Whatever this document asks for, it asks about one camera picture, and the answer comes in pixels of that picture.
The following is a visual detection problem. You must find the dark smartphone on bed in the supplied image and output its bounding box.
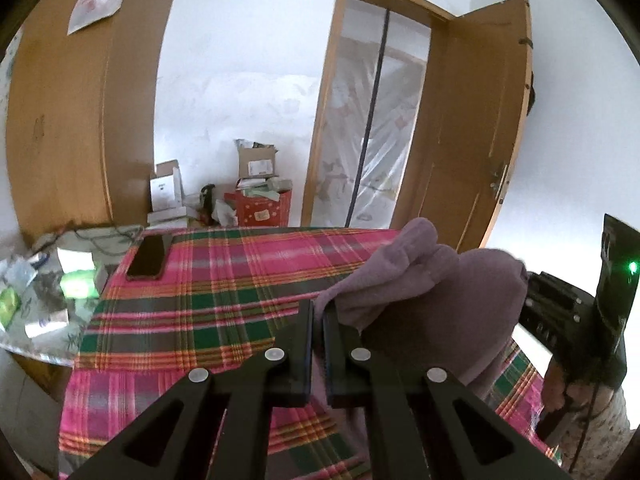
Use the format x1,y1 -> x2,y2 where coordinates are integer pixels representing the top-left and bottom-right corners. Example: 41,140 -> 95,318
126,233 -> 172,281

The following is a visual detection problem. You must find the green tissue pack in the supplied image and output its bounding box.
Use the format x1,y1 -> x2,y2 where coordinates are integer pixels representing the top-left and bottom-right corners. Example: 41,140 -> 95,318
60,270 -> 100,299

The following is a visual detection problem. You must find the brown cardboard box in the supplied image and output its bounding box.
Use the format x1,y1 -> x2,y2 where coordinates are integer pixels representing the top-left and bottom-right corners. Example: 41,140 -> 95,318
234,139 -> 278,179

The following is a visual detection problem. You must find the plastic door curtain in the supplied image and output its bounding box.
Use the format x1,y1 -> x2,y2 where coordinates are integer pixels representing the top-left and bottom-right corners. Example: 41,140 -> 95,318
310,0 -> 431,229

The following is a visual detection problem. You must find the red gift box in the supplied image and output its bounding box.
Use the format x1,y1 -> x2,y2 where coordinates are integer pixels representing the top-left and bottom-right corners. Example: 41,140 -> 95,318
224,191 -> 292,228

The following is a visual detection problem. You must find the right forearm patterned sleeve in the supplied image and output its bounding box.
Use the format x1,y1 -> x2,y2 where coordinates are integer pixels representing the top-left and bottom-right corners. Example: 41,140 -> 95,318
559,389 -> 634,479

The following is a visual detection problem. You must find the cluttered side table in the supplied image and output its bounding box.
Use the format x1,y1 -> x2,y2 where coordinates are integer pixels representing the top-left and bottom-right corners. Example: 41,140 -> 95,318
1,224 -> 142,367

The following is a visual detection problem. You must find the purple fleece garment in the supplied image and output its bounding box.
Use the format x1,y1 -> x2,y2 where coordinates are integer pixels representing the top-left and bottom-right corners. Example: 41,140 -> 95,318
314,218 -> 528,398

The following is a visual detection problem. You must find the wooden door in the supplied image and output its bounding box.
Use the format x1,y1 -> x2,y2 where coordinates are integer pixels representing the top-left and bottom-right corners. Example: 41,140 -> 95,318
390,0 -> 533,252

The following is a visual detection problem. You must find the pink plaid bed sheet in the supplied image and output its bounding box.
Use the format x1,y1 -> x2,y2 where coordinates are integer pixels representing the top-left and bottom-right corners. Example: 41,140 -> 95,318
58,228 -> 561,479

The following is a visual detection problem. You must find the white cardboard box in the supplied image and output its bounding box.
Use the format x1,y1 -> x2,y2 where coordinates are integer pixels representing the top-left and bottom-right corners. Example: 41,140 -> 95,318
150,159 -> 183,212

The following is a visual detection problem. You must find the wooden wardrobe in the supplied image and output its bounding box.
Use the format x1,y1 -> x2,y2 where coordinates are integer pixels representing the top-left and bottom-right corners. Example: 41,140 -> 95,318
6,0 -> 174,243

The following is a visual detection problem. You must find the right hand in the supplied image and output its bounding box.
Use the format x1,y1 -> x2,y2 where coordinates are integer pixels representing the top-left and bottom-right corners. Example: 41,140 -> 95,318
541,358 -> 575,412

